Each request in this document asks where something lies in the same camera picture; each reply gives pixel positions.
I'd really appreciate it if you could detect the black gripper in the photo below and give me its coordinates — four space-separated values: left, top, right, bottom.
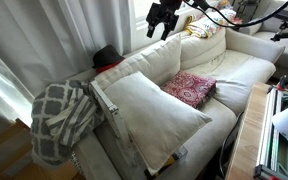
146 2 182 42

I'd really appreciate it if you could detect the white square pillow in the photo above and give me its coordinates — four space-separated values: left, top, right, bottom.
103 70 213 176

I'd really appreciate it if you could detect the small white wooden chair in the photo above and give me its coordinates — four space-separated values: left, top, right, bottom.
89 79 135 164

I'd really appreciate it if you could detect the yellow floral blanket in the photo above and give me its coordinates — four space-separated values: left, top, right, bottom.
183 8 244 39

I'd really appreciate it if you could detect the black hat with red band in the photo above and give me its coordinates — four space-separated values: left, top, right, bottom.
91 44 126 74

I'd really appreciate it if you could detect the red patterned folded blanket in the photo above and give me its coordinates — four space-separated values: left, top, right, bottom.
160 69 218 110

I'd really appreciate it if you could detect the clear plastic box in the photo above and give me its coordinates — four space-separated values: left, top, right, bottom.
170 144 189 164

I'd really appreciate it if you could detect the grey striped cloth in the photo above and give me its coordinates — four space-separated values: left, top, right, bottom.
45 87 100 148

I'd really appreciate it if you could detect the light grey curtain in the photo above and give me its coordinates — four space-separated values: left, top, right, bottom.
0 0 133 128

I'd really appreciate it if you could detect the beige fabric sofa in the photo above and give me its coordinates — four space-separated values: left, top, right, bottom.
73 24 287 180

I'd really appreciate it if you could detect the yellow black hand tool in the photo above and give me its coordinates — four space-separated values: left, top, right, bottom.
143 154 178 178

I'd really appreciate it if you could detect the grey white patterned blanket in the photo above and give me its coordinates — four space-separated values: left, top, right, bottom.
29 79 107 168

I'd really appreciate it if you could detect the red black clamp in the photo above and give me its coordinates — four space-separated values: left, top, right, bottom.
276 74 288 92

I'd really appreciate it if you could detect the light wooden table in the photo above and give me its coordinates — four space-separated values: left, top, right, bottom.
224 82 272 180

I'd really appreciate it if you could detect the white lamp head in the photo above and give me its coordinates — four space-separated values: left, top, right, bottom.
272 106 288 151

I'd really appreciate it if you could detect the white window frame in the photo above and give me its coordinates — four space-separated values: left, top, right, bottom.
127 0 202 51

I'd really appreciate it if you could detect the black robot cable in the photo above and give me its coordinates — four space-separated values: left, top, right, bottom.
183 0 288 28

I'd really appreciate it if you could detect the black camera on stand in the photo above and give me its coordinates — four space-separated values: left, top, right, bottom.
270 8 288 43

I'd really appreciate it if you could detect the black floor cable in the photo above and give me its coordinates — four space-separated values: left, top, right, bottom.
218 111 245 178

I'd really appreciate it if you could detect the aluminium frame rack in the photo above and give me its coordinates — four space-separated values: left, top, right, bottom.
253 86 288 180

